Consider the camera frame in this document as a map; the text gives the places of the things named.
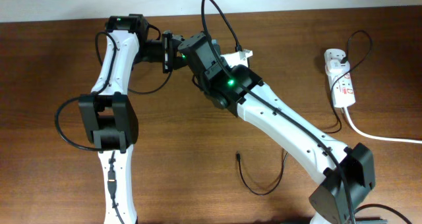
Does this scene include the thin black charging cable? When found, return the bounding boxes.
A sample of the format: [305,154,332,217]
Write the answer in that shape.
[236,30,373,196]

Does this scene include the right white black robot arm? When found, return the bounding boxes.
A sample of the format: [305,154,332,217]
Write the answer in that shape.
[177,32,375,223]

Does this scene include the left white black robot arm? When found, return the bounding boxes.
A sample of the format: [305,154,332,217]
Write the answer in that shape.
[78,14,187,223]

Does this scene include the white USB charger plug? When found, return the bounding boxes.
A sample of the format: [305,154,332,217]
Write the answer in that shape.
[325,59,350,76]

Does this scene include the white power strip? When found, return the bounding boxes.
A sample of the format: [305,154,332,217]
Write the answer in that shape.
[324,49,355,108]

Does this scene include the thick white power cord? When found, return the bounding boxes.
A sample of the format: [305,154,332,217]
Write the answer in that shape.
[341,106,422,144]

